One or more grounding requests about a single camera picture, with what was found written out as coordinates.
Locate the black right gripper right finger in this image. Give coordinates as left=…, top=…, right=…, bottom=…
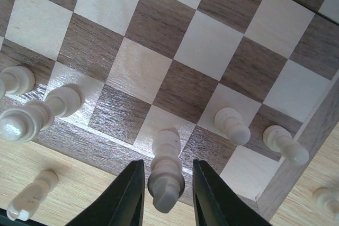
left=192, top=159, right=270, bottom=226

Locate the white queen piece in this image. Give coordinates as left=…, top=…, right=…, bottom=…
left=1, top=86, right=81, bottom=143

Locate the white bishop piece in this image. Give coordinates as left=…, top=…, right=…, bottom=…
left=1, top=66, right=35, bottom=99

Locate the white pawn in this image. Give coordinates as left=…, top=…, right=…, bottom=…
left=262, top=125, right=309, bottom=165
left=6, top=170, right=58, bottom=221
left=312, top=188, right=338, bottom=221
left=214, top=107, right=251, bottom=146

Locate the wooden chess board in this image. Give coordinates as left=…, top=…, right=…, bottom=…
left=1, top=0, right=338, bottom=225

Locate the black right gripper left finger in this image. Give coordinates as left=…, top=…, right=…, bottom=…
left=67, top=160, right=145, bottom=226

